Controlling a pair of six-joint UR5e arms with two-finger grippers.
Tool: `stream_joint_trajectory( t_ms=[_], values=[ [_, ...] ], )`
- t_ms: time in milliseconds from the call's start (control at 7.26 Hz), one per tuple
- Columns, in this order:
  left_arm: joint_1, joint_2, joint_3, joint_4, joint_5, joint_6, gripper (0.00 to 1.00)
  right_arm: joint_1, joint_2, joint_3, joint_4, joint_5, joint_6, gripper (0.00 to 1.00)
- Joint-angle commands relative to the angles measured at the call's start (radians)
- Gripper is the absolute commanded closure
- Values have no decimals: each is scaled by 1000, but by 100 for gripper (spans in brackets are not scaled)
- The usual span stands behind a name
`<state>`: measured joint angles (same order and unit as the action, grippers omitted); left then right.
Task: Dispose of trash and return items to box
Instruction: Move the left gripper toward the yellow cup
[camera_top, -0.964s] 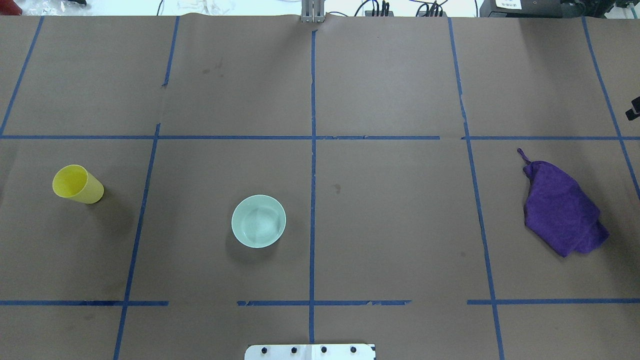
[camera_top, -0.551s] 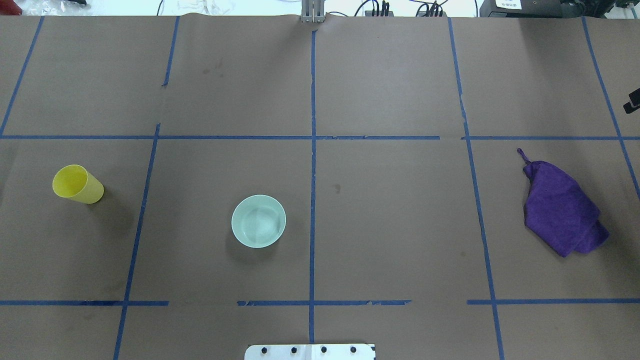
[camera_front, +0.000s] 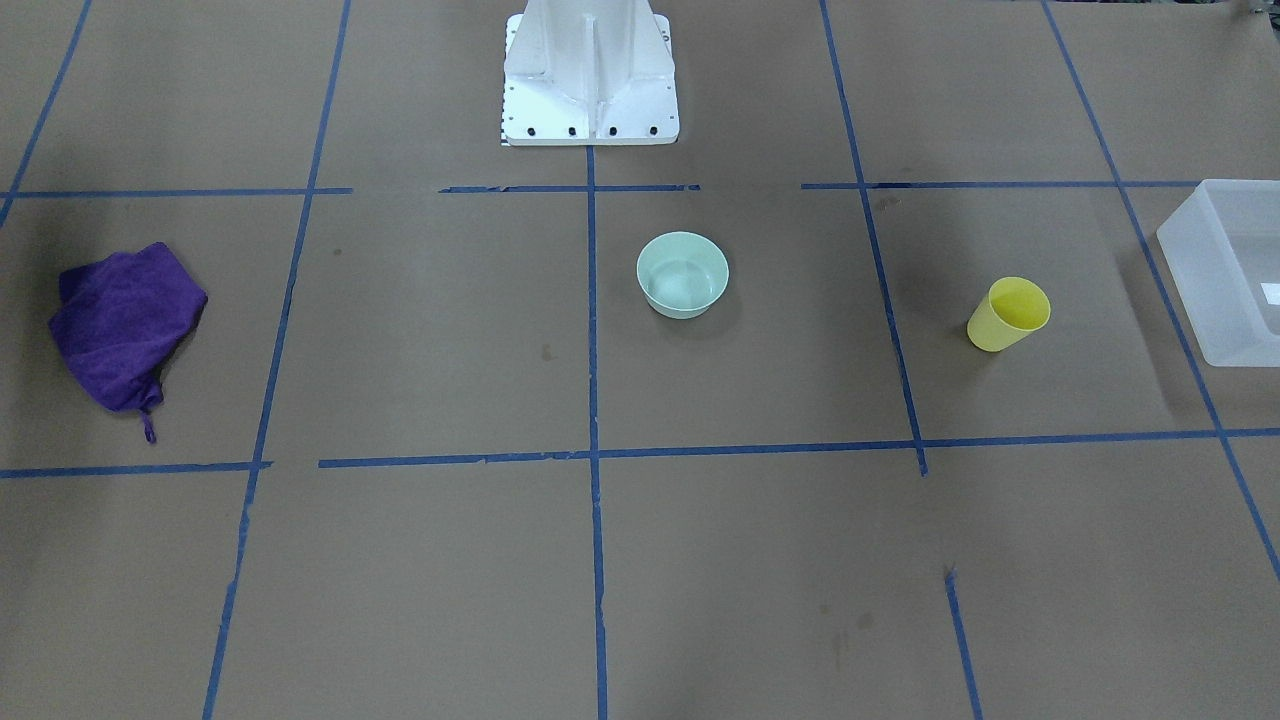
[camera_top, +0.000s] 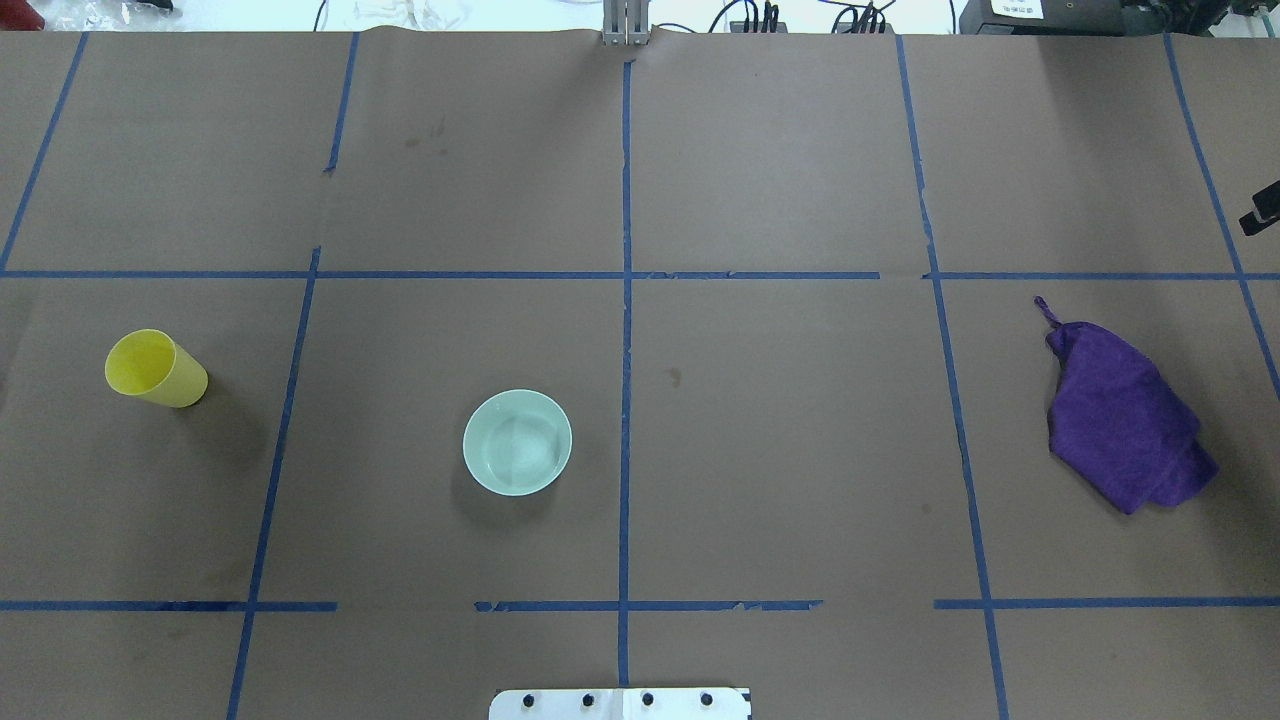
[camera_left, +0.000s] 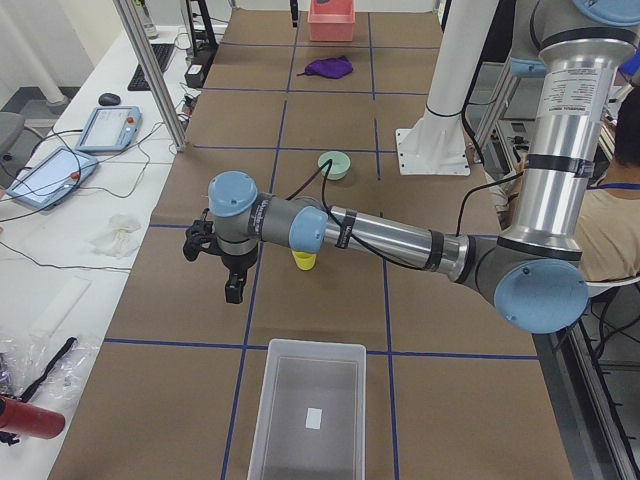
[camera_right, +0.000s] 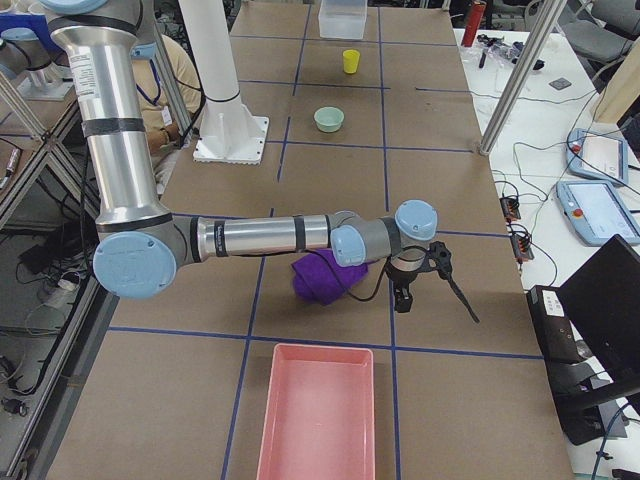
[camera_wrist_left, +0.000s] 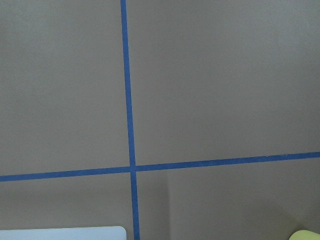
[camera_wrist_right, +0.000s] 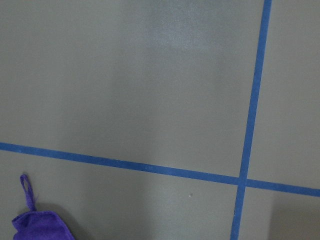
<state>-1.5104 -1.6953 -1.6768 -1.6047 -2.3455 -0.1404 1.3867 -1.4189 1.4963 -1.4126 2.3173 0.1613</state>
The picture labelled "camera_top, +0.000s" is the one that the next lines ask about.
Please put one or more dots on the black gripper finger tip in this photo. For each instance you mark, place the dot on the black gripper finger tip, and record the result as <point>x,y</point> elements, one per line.
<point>1264,210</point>

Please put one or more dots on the purple cloth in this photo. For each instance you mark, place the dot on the purple cloth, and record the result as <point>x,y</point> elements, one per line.
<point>1118,424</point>

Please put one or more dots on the black device with label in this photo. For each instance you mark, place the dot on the black device with label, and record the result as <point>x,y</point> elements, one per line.
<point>1090,18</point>

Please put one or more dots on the light green bowl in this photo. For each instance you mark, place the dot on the light green bowl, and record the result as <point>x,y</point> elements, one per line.
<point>517,443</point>

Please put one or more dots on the white mounting plate with bolts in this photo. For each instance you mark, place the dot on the white mounting plate with bolts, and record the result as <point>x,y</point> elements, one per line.
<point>623,703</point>

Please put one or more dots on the yellow plastic cup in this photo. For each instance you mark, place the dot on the yellow plastic cup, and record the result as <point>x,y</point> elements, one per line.
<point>149,365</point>

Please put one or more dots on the grey metal post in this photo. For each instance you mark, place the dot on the grey metal post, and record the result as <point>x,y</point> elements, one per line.
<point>626,23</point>

